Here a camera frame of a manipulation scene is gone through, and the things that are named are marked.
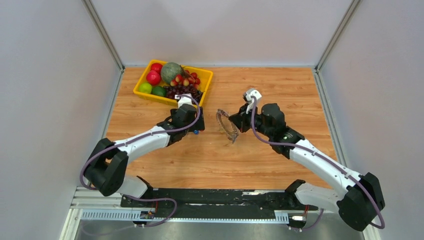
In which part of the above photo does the red apple lower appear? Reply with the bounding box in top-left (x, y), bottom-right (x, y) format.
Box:
top-left (146, 70), bottom-right (162, 86)

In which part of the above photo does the dark purple grape bunch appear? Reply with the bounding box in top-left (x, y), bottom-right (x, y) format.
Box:
top-left (164, 84), bottom-right (203, 103)

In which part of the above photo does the red apple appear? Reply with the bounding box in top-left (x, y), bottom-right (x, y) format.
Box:
top-left (149, 63), bottom-right (163, 76)
top-left (146, 70), bottom-right (162, 86)

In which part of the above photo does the light green lime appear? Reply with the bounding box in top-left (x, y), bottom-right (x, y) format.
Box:
top-left (137, 82), bottom-right (153, 94)

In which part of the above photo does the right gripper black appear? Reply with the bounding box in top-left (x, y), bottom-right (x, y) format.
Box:
top-left (228, 102), bottom-right (273, 139)

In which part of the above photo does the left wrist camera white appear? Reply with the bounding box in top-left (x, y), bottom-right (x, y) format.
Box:
top-left (174, 93), bottom-right (193, 109)

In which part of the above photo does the red cherry bunch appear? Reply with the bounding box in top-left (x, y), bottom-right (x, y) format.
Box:
top-left (170, 70), bottom-right (201, 90)

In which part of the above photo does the dark green lime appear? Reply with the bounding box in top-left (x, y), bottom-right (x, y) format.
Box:
top-left (151, 86), bottom-right (167, 98)

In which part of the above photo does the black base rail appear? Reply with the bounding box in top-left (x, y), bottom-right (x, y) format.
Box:
top-left (120, 188), bottom-right (306, 220)

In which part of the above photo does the grey disc keyring with rings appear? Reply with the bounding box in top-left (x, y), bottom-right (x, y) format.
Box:
top-left (216, 108), bottom-right (240, 144)

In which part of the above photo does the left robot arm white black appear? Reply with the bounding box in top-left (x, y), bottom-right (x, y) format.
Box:
top-left (79, 103), bottom-right (205, 207)

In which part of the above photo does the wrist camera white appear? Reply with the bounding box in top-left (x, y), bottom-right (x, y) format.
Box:
top-left (243, 88), bottom-right (262, 114)
top-left (174, 93), bottom-right (193, 109)

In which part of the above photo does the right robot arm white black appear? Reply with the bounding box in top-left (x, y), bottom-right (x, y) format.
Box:
top-left (228, 103), bottom-right (386, 232)

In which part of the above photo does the red apple upper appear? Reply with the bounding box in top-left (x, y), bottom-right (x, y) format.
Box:
top-left (149, 63), bottom-right (163, 76)

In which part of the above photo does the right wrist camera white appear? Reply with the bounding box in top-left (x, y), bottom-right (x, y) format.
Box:
top-left (243, 88), bottom-right (262, 114)

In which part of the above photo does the yellow plastic tray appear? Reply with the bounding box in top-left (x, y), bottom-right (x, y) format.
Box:
top-left (133, 59), bottom-right (213, 106)

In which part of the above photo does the green melon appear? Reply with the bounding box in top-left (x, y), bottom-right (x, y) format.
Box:
top-left (160, 62), bottom-right (184, 85)

